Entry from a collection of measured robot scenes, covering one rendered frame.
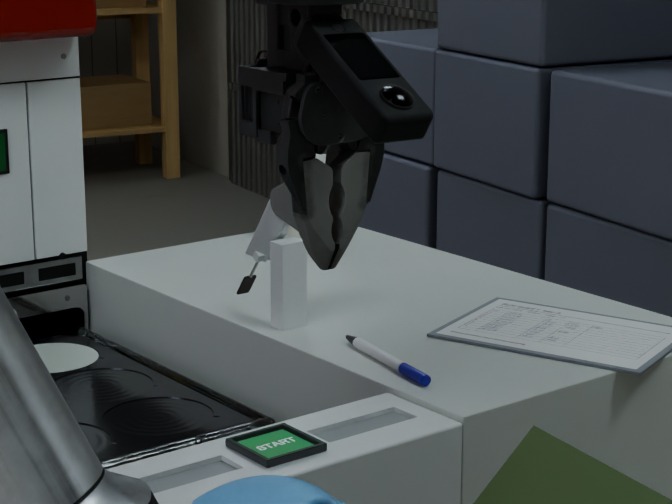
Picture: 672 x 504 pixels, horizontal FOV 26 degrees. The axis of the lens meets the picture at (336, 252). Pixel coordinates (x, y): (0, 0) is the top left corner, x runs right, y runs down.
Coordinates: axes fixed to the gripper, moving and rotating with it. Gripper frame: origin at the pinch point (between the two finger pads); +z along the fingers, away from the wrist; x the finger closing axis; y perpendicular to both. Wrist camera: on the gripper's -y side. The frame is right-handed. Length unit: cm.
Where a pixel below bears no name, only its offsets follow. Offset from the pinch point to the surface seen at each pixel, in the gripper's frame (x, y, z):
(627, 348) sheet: -33.1, -1.0, 13.8
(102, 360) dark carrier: -3.7, 43.5, 20.6
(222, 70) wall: -319, 495, 60
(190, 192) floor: -284, 472, 111
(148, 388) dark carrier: -3.2, 33.4, 20.7
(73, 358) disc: -2, 46, 21
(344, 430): -2.2, 1.3, 15.0
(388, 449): -2.2, -4.0, 15.0
